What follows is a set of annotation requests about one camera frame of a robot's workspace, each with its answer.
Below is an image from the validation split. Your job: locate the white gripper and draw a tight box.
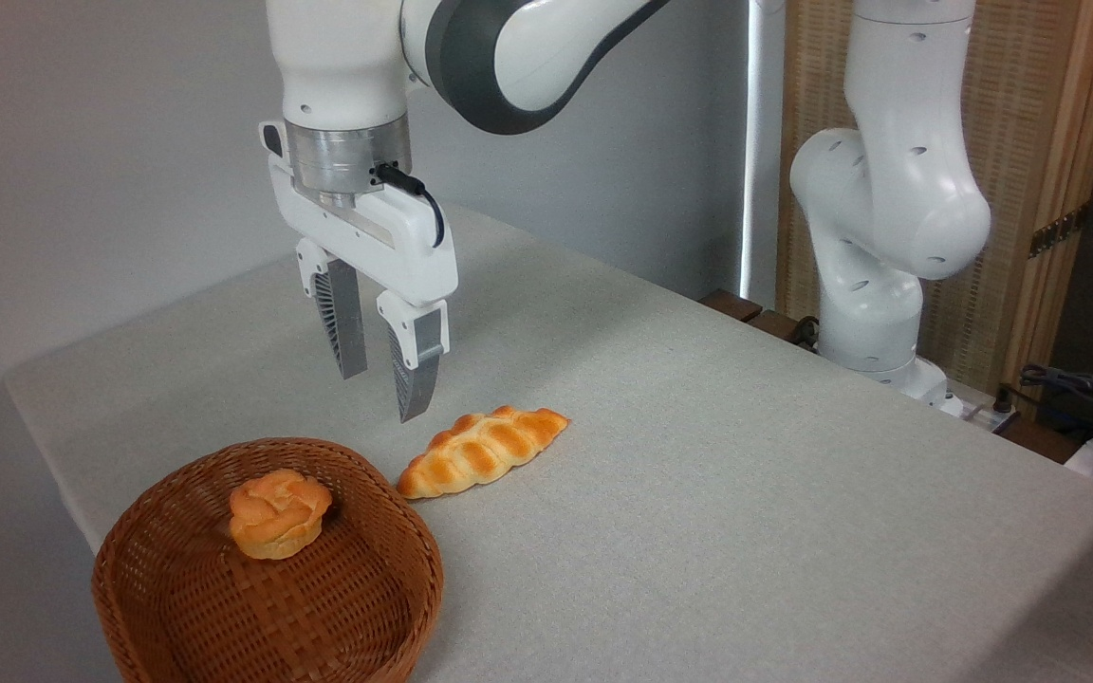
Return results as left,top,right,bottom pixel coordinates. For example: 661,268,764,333
260,120,460,424

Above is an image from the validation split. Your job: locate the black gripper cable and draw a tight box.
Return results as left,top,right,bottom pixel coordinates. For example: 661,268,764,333
373,162,448,250

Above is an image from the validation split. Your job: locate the dark brown wooden board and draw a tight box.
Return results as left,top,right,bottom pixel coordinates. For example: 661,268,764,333
698,288,824,350

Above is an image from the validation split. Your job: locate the bamboo folding screen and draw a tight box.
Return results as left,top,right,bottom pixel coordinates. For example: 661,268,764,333
776,0,1093,411

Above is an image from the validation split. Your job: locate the round orange bread roll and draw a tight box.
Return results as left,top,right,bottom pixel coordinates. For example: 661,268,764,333
228,469,334,561

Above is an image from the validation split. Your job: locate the brown wicker basket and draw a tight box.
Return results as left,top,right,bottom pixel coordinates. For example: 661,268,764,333
91,437,445,683

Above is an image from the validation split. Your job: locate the long braided bread loaf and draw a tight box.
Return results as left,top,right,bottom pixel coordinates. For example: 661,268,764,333
397,406,571,501

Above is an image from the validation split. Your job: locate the black cable bundle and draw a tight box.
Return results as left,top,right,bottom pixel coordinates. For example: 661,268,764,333
1018,363,1093,447

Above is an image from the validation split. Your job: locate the metal screen hinge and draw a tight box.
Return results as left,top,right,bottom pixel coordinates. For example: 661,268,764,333
1028,203,1091,260

